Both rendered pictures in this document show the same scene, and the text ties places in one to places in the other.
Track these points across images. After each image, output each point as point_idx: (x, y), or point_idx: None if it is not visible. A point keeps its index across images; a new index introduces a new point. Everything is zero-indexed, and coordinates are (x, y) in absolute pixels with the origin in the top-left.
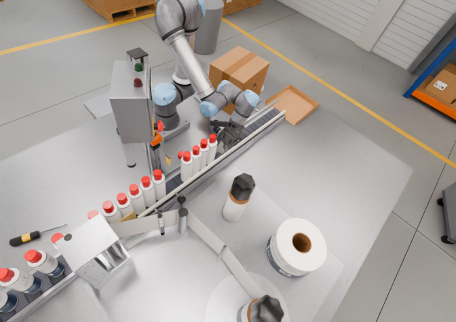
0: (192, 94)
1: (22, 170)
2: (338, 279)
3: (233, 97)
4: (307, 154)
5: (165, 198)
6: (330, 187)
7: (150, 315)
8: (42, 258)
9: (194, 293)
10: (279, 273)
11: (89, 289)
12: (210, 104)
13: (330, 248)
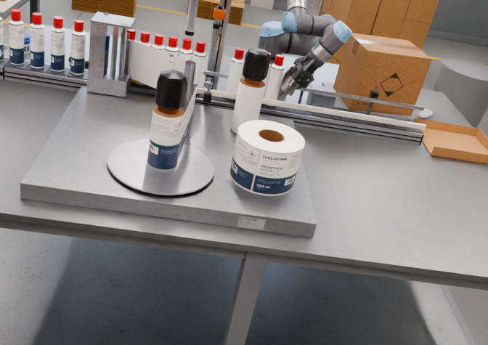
0: (306, 51)
1: (119, 45)
2: (297, 240)
3: (324, 25)
4: (414, 175)
5: None
6: (406, 206)
7: (98, 118)
8: (80, 33)
9: (142, 133)
10: (231, 173)
11: (82, 88)
12: (290, 13)
13: (325, 224)
